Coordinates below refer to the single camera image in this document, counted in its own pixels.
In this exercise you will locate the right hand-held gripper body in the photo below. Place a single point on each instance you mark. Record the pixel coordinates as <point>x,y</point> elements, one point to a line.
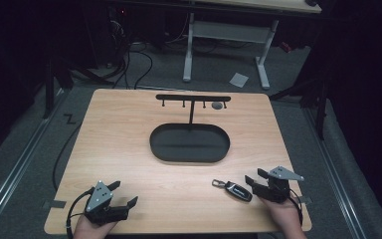
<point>277,186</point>

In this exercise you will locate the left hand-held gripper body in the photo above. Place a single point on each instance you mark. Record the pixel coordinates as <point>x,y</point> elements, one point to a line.
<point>100,203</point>

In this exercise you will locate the black car key with clip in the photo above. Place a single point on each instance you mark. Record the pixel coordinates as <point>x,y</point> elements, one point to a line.
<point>237,191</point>

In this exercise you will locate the black key rack with tray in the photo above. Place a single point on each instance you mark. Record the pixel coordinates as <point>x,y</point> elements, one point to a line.
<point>189,142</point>

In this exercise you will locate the person's left hand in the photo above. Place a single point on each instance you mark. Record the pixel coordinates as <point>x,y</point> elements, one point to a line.
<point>93,229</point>

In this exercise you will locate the person's right hand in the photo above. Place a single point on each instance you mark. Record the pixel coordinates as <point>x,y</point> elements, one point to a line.
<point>285,217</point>

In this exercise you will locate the grey tape strip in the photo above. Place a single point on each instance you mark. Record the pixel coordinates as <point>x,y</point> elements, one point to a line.
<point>305,199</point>
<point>54,204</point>

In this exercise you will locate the grey round table cap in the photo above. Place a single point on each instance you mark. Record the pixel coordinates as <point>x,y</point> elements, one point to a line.
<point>217,105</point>

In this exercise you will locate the black stand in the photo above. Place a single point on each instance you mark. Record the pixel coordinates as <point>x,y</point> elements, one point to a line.
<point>321,106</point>
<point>49,89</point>

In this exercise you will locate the grey paper sheet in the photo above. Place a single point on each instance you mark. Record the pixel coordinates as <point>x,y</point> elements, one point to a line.
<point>238,80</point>

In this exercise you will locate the red object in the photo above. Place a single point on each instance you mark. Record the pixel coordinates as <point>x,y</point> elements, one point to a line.
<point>286,47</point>

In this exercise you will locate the white-framed desk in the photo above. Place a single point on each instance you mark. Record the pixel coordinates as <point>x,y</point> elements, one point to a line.
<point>232,31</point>

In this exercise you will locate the dark computer tower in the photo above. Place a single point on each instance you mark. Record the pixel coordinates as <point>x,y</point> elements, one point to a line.
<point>117,33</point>

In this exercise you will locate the metal floor rail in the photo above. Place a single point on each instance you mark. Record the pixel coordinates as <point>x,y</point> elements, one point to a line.
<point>336,172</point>
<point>20,166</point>

